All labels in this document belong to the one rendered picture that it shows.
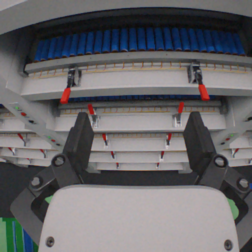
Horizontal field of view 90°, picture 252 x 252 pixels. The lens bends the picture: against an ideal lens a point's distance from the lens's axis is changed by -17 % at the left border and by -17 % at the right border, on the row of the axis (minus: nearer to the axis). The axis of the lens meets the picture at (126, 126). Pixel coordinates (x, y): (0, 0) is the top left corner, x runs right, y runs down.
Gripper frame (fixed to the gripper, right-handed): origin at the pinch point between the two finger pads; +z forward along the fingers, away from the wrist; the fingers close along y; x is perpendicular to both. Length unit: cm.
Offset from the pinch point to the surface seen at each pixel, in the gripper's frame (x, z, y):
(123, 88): -9.1, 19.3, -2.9
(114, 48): -2.5, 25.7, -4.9
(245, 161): -84, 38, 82
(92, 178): -102, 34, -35
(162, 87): -9.1, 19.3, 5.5
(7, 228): -67, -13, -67
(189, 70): -6.3, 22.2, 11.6
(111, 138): -44, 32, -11
